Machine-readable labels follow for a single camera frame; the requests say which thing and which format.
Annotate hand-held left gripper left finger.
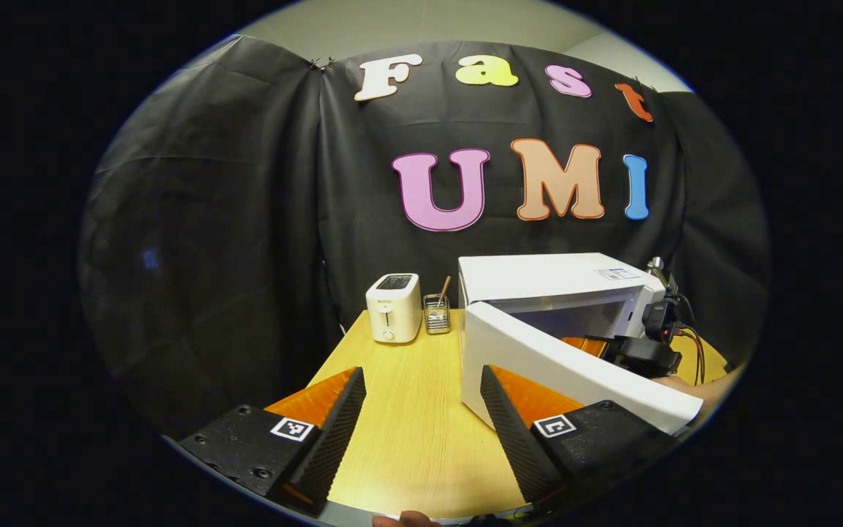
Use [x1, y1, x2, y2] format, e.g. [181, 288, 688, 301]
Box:
[177, 366, 368, 517]

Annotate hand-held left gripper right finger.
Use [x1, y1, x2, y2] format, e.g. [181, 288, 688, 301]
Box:
[479, 364, 680, 507]

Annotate white microwave oven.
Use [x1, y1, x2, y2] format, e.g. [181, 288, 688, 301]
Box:
[456, 252, 705, 437]

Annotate white toaster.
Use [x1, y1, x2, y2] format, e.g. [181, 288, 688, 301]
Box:
[364, 272, 424, 345]

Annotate metal mesh utensil holder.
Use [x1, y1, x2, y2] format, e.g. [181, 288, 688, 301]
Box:
[422, 294, 453, 336]

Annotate black backdrop cloth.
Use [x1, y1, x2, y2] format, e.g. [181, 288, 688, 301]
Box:
[78, 33, 770, 440]

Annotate red and black gripper cables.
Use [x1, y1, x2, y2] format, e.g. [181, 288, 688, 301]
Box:
[674, 293, 708, 387]

